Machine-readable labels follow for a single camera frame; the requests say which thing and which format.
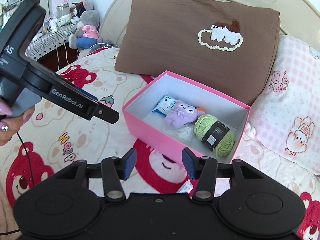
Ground brown embroidered pillow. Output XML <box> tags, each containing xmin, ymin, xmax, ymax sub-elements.
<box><xmin>115</xmin><ymin>0</ymin><xmax>280</xmax><ymax>105</ymax></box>

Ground pink cardboard box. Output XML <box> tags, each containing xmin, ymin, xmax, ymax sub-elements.
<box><xmin>122</xmin><ymin>71</ymin><xmax>250</xmax><ymax>164</ymax></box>

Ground green yarn ball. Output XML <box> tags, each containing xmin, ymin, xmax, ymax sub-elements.
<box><xmin>194</xmin><ymin>114</ymin><xmax>235</xmax><ymax>158</ymax></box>

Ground blue white tissue pack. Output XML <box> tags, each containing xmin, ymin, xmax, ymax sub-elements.
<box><xmin>152</xmin><ymin>95</ymin><xmax>177</xmax><ymax>116</ymax></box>

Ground patterned bedside table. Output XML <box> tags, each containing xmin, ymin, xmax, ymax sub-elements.
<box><xmin>25</xmin><ymin>23</ymin><xmax>77</xmax><ymax>60</ymax></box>

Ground left hand pink nails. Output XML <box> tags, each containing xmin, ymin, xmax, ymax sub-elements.
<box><xmin>0</xmin><ymin>100</ymin><xmax>35</xmax><ymax>146</ymax></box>

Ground orange makeup sponge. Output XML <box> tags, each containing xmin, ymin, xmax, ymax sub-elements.
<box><xmin>196</xmin><ymin>107</ymin><xmax>206</xmax><ymax>113</ymax></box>

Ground pink checked pillow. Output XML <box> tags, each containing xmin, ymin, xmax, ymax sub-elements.
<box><xmin>249</xmin><ymin>35</ymin><xmax>319</xmax><ymax>175</ymax></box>

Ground white bear print blanket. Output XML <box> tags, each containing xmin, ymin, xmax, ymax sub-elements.
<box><xmin>0</xmin><ymin>45</ymin><xmax>320</xmax><ymax>240</ymax></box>

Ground black white plush toy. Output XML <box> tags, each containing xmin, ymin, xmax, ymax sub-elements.
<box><xmin>71</xmin><ymin>2</ymin><xmax>85</xmax><ymax>23</ymax></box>

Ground white charging cable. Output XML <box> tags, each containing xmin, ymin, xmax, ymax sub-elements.
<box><xmin>49</xmin><ymin>19</ymin><xmax>121</xmax><ymax>73</ymax></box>

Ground grey plush toy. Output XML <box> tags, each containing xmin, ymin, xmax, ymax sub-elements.
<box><xmin>68</xmin><ymin>0</ymin><xmax>105</xmax><ymax>51</ymax></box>

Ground purple plush toy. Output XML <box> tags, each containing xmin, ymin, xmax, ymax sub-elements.
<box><xmin>164</xmin><ymin>100</ymin><xmax>205</xmax><ymax>128</ymax></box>

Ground clear plastic box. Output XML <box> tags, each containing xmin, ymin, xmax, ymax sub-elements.
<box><xmin>162</xmin><ymin>123</ymin><xmax>194</xmax><ymax>141</ymax></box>

